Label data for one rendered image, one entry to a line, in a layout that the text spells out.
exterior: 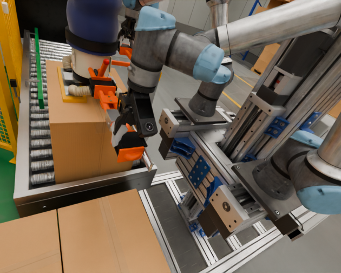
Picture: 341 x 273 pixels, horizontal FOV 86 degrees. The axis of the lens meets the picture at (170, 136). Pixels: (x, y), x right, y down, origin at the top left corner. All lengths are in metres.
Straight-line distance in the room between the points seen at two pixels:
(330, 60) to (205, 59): 0.56
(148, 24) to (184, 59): 0.09
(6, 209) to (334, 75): 1.94
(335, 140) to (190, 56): 0.37
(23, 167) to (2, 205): 0.66
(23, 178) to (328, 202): 1.16
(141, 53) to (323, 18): 0.39
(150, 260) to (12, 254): 0.54
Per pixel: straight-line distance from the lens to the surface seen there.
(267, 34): 0.53
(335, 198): 0.59
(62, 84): 1.07
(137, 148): 0.54
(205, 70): 0.40
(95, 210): 1.05
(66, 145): 0.93
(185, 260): 1.42
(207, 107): 0.95
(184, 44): 0.41
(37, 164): 1.24
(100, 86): 0.80
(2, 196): 1.84
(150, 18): 0.41
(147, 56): 0.42
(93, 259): 0.97
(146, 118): 0.45
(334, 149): 0.55
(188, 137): 1.01
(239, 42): 0.52
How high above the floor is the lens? 1.47
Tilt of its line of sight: 36 degrees down
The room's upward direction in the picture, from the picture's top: 22 degrees clockwise
